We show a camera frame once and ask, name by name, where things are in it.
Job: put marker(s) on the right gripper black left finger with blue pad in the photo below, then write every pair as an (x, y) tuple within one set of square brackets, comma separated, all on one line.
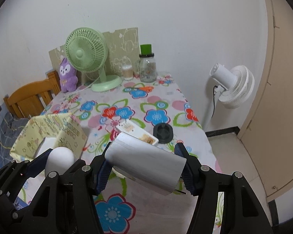
[(89, 181)]

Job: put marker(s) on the orange handled scissors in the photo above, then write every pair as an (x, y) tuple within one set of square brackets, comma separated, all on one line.
[(146, 88)]

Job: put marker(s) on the white power adapter block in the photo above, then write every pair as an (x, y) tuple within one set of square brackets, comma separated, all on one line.
[(152, 167)]

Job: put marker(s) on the wooden chair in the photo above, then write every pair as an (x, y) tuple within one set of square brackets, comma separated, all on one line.
[(30, 99)]

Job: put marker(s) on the white box in storage box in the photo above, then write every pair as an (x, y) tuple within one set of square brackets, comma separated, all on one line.
[(46, 144)]

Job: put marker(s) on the beige patterned placemat board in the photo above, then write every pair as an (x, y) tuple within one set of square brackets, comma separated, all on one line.
[(123, 49)]

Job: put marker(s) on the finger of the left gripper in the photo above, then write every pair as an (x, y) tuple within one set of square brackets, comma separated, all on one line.
[(51, 209), (12, 178)]

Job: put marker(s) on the white remote control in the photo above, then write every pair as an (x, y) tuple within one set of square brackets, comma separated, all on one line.
[(134, 130)]

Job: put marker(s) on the purple plush toy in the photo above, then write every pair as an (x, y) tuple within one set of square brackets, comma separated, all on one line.
[(68, 76)]

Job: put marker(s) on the white round object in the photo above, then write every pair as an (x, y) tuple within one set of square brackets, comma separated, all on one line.
[(59, 160)]

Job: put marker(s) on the green desk fan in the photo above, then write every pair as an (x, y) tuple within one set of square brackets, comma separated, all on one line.
[(87, 52)]

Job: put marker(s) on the beige door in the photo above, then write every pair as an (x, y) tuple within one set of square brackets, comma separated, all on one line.
[(267, 133)]

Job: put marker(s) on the grey plaid bedding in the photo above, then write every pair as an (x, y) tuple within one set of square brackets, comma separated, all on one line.
[(10, 128)]

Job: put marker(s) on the cotton swab container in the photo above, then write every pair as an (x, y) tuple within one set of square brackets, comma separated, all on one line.
[(127, 72)]

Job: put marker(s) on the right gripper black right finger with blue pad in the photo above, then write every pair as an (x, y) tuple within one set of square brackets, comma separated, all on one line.
[(242, 211)]

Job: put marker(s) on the glass jar green lid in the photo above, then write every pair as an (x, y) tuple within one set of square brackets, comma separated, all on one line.
[(147, 69)]

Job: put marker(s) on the yellow patterned storage box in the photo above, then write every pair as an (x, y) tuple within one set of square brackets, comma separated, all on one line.
[(62, 126)]

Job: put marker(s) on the white standing fan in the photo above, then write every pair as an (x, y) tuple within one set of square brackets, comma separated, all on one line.
[(233, 87)]

